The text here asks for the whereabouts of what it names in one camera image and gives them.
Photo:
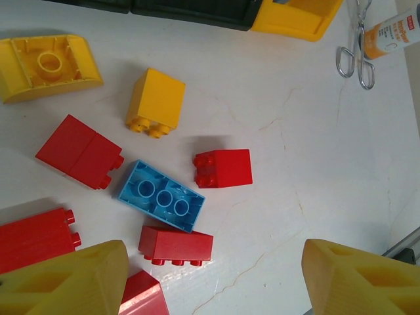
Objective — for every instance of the yellow tall square lego brick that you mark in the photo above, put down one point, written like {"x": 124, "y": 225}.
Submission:
{"x": 157, "y": 98}

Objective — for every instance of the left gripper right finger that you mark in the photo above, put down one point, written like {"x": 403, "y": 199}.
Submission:
{"x": 361, "y": 288}

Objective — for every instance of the yellow curved lego brick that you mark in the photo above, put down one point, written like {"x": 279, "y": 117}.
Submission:
{"x": 13, "y": 85}

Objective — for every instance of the red square lego brick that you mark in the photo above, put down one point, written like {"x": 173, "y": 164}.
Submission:
{"x": 144, "y": 295}
{"x": 233, "y": 167}

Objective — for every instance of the white orange labelled bottle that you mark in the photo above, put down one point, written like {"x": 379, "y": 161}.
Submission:
{"x": 390, "y": 33}

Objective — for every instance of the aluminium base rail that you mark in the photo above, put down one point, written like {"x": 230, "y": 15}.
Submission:
{"x": 410, "y": 239}

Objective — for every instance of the red tall lego brick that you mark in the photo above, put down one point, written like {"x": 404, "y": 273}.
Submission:
{"x": 33, "y": 239}

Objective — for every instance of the red long lego brick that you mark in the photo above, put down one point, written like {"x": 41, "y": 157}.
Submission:
{"x": 183, "y": 246}

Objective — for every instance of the blue long lego brick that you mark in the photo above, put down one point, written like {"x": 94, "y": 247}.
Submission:
{"x": 131, "y": 193}

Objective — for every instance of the black plastic bin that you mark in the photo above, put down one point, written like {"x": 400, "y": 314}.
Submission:
{"x": 197, "y": 13}

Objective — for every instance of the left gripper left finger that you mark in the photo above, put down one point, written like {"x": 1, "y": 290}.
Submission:
{"x": 65, "y": 285}

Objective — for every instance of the yellow plastic bin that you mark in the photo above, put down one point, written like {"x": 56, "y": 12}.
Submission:
{"x": 288, "y": 23}

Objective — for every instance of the red double-stacked lego brick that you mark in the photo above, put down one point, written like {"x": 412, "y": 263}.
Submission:
{"x": 78, "y": 151}

